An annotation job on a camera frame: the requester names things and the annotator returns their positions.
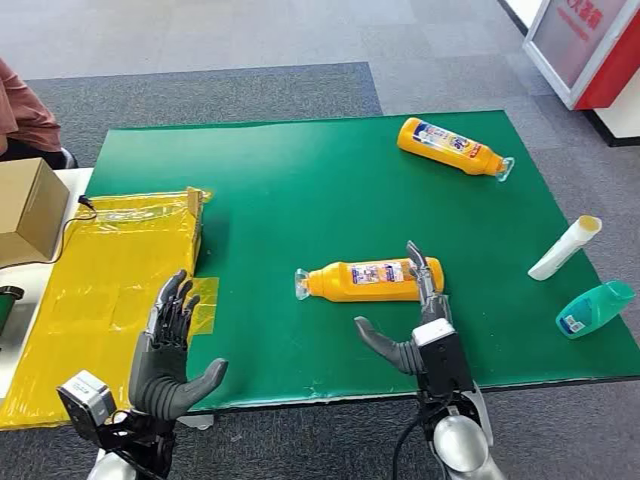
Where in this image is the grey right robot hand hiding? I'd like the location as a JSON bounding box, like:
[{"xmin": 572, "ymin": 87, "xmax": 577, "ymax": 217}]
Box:
[{"xmin": 354, "ymin": 240, "xmax": 454, "ymax": 379}]

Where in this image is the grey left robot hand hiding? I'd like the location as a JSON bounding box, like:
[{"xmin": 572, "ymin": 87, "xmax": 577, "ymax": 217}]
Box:
[{"xmin": 128, "ymin": 268, "xmax": 229, "ymax": 423}]

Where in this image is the orange bottle with clear cap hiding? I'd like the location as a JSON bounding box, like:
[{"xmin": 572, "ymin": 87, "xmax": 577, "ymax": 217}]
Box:
[
  {"xmin": 294, "ymin": 256, "xmax": 445, "ymax": 305},
  {"xmin": 396, "ymin": 117, "xmax": 515, "ymax": 184}
]

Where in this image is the white bottle with yellow end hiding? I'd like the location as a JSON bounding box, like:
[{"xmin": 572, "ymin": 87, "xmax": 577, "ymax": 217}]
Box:
[{"xmin": 527, "ymin": 214, "xmax": 603, "ymax": 283}]

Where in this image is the teal bottle with label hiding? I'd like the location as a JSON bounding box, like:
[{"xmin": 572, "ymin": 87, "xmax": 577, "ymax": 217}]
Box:
[{"xmin": 555, "ymin": 280, "xmax": 636, "ymax": 341}]

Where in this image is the yellow plastic sheet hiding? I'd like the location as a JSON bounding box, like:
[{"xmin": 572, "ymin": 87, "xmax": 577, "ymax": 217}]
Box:
[{"xmin": 0, "ymin": 187, "xmax": 220, "ymax": 431}]

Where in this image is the green table mat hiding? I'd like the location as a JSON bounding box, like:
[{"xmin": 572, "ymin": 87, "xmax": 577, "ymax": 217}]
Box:
[{"xmin": 85, "ymin": 109, "xmax": 640, "ymax": 413}]

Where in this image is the dark green round object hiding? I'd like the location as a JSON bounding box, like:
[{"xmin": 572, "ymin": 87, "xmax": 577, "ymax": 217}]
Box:
[{"xmin": 0, "ymin": 285, "xmax": 26, "ymax": 334}]

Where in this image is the brown cardboard box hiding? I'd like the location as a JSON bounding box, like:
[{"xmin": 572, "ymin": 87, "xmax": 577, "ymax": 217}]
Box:
[{"xmin": 0, "ymin": 157, "xmax": 71, "ymax": 270}]

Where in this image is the white platform with black edge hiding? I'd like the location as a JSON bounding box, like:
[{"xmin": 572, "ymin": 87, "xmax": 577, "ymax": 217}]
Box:
[{"xmin": 582, "ymin": 84, "xmax": 640, "ymax": 148}]

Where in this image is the person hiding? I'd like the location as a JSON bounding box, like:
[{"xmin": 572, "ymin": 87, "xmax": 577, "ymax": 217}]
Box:
[{"xmin": 0, "ymin": 58, "xmax": 79, "ymax": 171}]

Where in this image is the red and white sign stand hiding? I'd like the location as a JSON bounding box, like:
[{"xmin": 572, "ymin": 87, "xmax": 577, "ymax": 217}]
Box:
[{"xmin": 522, "ymin": 0, "xmax": 640, "ymax": 113}]

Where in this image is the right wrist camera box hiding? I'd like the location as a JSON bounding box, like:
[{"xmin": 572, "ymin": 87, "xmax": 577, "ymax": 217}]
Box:
[{"xmin": 411, "ymin": 317, "xmax": 475, "ymax": 399}]

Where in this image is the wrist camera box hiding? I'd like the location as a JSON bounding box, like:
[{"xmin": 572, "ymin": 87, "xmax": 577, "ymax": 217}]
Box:
[
  {"xmin": 56, "ymin": 370, "xmax": 118, "ymax": 444},
  {"xmin": 411, "ymin": 317, "xmax": 475, "ymax": 399}
]

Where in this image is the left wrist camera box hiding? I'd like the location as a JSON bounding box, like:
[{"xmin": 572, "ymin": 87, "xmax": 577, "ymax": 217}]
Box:
[{"xmin": 56, "ymin": 370, "xmax": 118, "ymax": 444}]

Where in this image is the thin black cable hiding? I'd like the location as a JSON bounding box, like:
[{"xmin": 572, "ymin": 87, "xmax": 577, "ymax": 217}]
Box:
[{"xmin": 48, "ymin": 194, "xmax": 99, "ymax": 267}]

